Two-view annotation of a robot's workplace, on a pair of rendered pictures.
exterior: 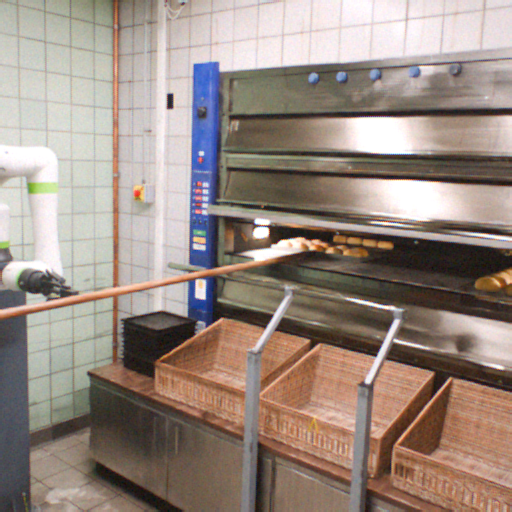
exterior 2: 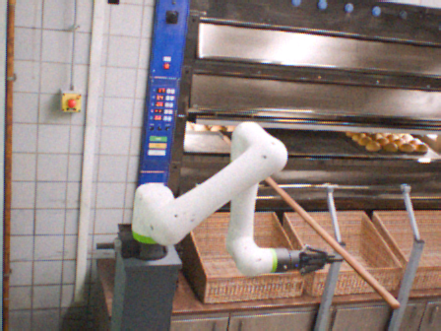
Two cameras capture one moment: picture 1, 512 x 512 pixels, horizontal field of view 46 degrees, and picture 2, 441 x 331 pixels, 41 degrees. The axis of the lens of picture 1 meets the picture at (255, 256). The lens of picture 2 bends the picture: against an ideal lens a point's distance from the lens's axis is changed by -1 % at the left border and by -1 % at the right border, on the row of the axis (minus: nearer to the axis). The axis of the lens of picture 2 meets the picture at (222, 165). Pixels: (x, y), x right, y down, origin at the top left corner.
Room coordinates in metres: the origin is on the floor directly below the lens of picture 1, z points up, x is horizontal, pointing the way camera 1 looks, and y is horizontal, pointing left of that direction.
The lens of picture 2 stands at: (1.40, 2.67, 2.27)
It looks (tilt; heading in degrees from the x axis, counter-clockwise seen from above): 20 degrees down; 300
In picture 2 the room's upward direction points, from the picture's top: 9 degrees clockwise
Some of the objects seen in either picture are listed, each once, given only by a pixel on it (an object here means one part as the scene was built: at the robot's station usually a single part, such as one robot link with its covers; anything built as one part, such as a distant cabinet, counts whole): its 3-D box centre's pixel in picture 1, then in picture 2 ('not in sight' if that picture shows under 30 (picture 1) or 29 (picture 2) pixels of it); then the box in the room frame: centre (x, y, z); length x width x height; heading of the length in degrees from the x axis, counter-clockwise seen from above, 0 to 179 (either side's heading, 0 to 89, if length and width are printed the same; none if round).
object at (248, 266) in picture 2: (21, 276); (253, 260); (2.24, 0.89, 1.20); 0.14 x 0.13 x 0.11; 50
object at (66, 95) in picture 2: (143, 193); (71, 100); (3.44, 0.66, 1.46); 0.10 x 0.07 x 0.10; 51
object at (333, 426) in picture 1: (344, 402); (339, 250); (2.31, -0.38, 0.72); 0.56 x 0.49 x 0.28; 52
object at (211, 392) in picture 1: (232, 366); (241, 254); (2.69, 0.09, 0.72); 0.56 x 0.49 x 0.28; 52
